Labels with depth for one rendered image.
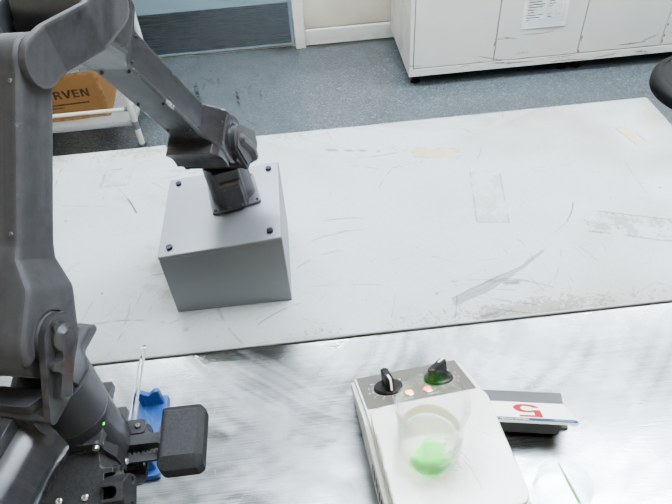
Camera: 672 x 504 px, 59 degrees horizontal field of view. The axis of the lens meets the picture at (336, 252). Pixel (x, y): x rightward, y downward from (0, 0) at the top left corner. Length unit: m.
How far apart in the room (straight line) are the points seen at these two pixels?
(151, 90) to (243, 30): 2.90
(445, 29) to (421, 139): 1.90
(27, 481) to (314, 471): 0.32
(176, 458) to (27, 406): 0.15
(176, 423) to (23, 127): 0.28
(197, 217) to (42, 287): 0.39
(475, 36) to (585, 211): 2.12
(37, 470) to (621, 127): 1.03
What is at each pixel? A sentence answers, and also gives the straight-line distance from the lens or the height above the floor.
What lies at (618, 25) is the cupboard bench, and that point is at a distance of 3.29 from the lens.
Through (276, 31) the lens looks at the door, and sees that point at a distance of 3.49.
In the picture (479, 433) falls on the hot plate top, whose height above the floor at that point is 0.99.
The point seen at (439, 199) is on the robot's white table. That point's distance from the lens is 0.96.
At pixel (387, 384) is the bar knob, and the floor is 0.97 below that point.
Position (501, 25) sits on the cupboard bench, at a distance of 3.05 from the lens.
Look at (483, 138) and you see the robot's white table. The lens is 1.11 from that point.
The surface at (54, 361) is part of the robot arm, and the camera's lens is 0.45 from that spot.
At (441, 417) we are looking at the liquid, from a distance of 0.58.
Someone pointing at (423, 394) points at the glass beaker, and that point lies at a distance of 0.57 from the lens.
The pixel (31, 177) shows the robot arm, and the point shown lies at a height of 1.28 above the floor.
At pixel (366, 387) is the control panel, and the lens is 0.68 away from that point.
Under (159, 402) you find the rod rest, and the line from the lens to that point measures 0.75.
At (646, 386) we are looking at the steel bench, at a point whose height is 0.90.
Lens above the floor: 1.51
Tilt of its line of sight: 45 degrees down
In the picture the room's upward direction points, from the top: 4 degrees counter-clockwise
